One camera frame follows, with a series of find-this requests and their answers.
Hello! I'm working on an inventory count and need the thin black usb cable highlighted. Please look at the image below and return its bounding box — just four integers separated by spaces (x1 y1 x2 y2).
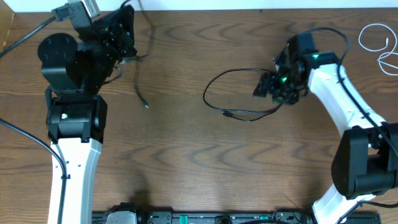
203 68 284 122

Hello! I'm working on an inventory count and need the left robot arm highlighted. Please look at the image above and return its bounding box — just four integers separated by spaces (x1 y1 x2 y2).
37 2 137 223

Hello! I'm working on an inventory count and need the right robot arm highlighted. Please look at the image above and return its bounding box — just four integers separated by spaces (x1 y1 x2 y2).
253 32 397 223

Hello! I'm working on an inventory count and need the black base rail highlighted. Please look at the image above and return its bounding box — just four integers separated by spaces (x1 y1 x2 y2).
91 202 382 224

